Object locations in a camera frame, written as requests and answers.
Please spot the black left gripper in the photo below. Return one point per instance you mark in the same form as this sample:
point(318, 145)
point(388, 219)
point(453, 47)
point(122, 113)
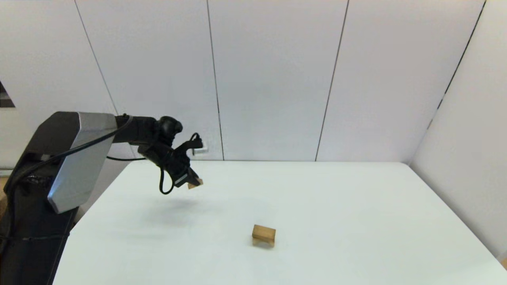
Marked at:
point(170, 160)

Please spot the triangular wooden building block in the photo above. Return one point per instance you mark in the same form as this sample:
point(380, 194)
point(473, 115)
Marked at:
point(196, 183)

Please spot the arched wooden building block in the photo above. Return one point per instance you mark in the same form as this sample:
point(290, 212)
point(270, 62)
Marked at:
point(263, 243)

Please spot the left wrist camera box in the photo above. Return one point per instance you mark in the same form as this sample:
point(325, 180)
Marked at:
point(198, 147)

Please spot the rectangular wooden building block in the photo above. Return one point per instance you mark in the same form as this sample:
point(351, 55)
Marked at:
point(264, 232)

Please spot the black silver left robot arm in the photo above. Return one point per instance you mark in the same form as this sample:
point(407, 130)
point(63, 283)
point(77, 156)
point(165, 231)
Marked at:
point(71, 158)

